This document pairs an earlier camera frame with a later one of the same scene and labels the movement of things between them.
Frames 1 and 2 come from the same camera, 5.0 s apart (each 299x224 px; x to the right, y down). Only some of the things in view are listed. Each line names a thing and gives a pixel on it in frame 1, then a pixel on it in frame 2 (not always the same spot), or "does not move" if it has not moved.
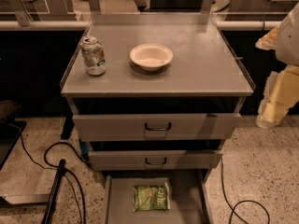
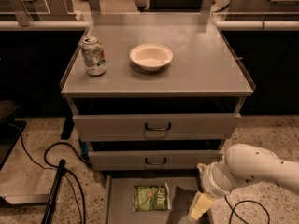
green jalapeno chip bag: x=150 y=197 does not move
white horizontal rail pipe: x=81 y=25 does not move
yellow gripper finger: x=280 y=94 → x=202 y=203
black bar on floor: x=49 y=211 does not move
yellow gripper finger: x=269 y=40 → x=202 y=167
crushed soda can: x=93 y=55 does not move
